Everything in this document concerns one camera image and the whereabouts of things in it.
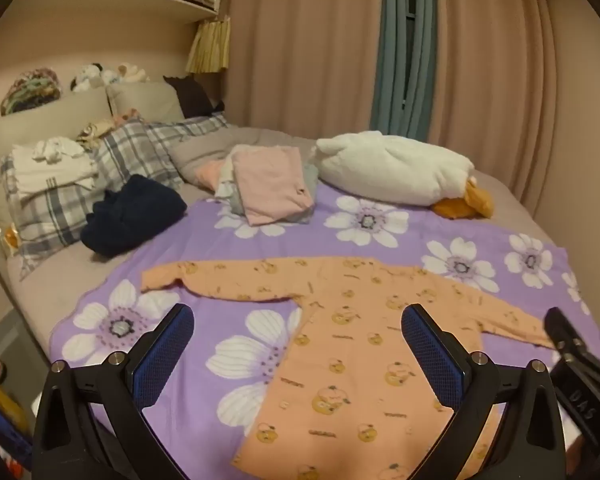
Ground yellow box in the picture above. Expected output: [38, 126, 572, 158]
[0, 362, 28, 436]

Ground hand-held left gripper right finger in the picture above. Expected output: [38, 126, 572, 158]
[401, 303, 567, 480]

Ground orange printed baby shirt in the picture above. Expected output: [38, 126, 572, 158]
[141, 256, 556, 480]

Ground small beige pillow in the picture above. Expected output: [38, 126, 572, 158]
[105, 81, 186, 123]

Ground yellow fringed curtain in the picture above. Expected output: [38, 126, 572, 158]
[186, 16, 231, 74]

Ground colourful knitted item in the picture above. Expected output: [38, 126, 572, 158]
[0, 67, 62, 116]

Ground bed with beige sheet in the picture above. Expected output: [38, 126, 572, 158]
[5, 125, 538, 326]

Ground white duck plush pillow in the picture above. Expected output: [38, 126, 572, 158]
[314, 131, 495, 221]

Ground purple floral blanket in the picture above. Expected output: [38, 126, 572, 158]
[47, 182, 593, 480]

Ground wide beige curtain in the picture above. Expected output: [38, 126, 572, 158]
[220, 0, 387, 131]

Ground large beige pillow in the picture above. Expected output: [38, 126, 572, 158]
[0, 87, 113, 211]

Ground dark brown cushion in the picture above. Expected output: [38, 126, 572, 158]
[162, 75, 226, 118]

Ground white crumpled clothes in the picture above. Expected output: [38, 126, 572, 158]
[10, 137, 98, 202]

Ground peach folded garment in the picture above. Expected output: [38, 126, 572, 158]
[196, 160, 229, 192]

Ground navy blue garment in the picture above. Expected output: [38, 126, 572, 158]
[80, 174, 188, 256]

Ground teal curtain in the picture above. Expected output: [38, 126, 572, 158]
[370, 0, 438, 138]

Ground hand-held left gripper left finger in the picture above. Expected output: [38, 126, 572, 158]
[32, 303, 196, 480]

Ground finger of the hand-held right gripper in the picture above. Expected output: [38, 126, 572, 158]
[545, 306, 588, 361]

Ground grey folded garment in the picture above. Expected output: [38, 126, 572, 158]
[215, 155, 322, 225]

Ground cartoon print cloth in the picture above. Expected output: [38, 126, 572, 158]
[75, 114, 146, 147]

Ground black and white plush toy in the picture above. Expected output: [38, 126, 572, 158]
[71, 62, 121, 92]

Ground beige curtain by wall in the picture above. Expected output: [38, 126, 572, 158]
[426, 0, 583, 213]

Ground grey quilt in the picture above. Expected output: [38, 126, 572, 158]
[170, 127, 322, 186]

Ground large plaid pillow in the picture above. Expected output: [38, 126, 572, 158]
[0, 120, 183, 267]

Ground cream plush toy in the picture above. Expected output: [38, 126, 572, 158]
[117, 62, 151, 85]

